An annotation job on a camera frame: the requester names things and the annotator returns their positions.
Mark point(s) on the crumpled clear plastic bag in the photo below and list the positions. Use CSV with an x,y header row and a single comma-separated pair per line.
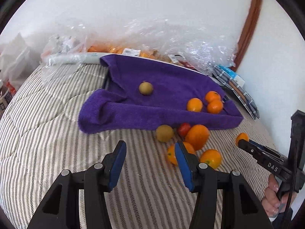
x,y
64,40
190,40

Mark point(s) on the white plastic bag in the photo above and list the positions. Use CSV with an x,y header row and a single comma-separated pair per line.
x,y
16,57

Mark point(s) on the orange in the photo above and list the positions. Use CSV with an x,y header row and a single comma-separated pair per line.
x,y
212,96
242,138
211,158
194,105
215,106
197,136
170,155

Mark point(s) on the brown wooden door frame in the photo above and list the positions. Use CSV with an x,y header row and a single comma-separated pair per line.
x,y
250,19

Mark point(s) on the bagged oranges pile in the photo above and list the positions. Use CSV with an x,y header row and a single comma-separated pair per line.
x,y
114,49

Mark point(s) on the long white box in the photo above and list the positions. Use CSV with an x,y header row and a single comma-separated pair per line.
x,y
71,58

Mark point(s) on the navy checked cloth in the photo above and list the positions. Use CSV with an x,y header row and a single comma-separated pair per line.
x,y
250,102

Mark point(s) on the person's right hand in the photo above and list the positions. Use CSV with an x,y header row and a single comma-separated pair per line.
x,y
269,200

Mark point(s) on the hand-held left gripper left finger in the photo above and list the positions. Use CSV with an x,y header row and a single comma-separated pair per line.
x,y
116,164

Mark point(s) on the striped mattress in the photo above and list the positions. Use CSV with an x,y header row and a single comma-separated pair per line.
x,y
59,136

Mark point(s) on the purple towel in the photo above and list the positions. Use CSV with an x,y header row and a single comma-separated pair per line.
x,y
166,76

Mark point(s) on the small red tomato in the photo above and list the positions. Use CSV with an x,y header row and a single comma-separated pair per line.
x,y
184,129

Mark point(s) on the brown wooden stick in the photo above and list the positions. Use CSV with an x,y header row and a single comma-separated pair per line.
x,y
238,91

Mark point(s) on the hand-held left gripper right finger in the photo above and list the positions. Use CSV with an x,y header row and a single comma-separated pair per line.
x,y
183,164

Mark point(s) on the white-capped drink bottle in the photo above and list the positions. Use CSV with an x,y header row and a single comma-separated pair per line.
x,y
6,95

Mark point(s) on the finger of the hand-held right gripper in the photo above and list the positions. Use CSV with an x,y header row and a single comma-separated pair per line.
x,y
266,149
249,148

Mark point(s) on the blue tissue pack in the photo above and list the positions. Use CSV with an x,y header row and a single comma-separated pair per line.
x,y
234,75

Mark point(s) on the brown kiwi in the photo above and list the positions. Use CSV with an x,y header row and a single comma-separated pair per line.
x,y
164,133
145,88

